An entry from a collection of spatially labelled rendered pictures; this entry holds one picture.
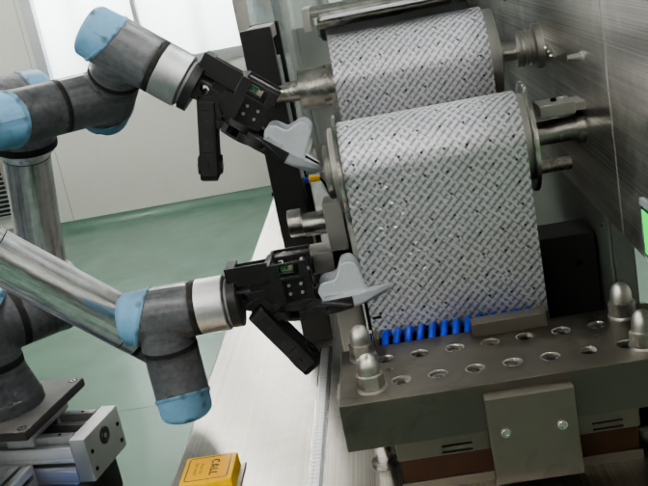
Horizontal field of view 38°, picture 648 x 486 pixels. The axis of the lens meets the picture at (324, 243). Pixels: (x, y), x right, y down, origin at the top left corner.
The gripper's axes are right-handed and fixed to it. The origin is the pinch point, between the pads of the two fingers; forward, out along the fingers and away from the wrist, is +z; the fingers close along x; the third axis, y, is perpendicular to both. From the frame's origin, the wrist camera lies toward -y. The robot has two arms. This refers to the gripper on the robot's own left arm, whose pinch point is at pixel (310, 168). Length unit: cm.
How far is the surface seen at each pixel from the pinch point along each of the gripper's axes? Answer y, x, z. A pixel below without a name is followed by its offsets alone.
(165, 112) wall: -129, 549, -78
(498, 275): 1.1, -8.4, 28.0
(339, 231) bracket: -5.8, -1.1, 7.8
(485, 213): 7.5, -8.4, 22.1
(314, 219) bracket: -6.2, 0.0, 4.0
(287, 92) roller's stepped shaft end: 4.5, 21.3, -7.7
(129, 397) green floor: -166, 220, -5
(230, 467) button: -35.9, -18.6, 8.7
